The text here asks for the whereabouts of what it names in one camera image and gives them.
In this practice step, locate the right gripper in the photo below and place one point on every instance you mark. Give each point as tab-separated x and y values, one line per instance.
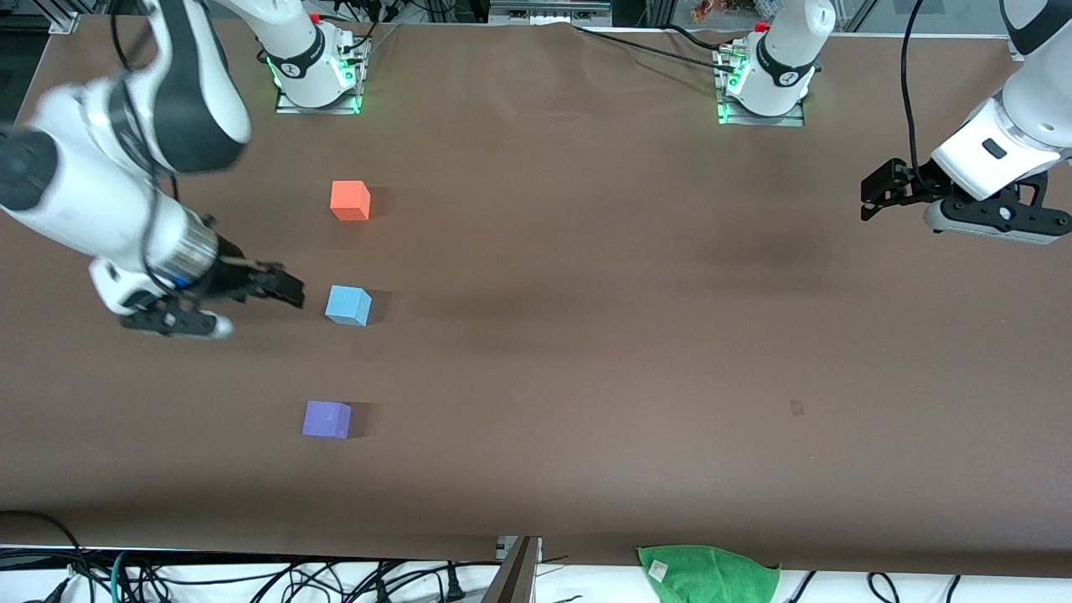
232	275

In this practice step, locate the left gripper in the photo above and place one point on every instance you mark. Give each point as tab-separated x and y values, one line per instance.
914	188

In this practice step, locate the blue foam block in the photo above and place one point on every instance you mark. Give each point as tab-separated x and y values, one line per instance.
347	306

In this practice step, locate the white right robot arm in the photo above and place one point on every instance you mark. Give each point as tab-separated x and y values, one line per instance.
84	201

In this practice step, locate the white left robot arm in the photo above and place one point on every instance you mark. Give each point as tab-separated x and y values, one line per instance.
787	50

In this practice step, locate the orange foam block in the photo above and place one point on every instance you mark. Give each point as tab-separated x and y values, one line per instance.
349	201

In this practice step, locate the purple foam block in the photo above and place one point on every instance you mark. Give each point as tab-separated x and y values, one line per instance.
326	420

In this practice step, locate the aluminium profile bar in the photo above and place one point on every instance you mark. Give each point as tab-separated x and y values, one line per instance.
512	578

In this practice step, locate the grey device box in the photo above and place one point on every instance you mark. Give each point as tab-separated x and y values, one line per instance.
548	10

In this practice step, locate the green cloth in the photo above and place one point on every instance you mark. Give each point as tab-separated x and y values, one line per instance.
708	574

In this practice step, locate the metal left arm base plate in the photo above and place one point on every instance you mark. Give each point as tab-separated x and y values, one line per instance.
762	121

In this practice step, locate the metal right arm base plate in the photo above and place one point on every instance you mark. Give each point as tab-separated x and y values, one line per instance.
285	107

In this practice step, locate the aluminium frame corner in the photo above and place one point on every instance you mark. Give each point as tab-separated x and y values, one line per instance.
79	15

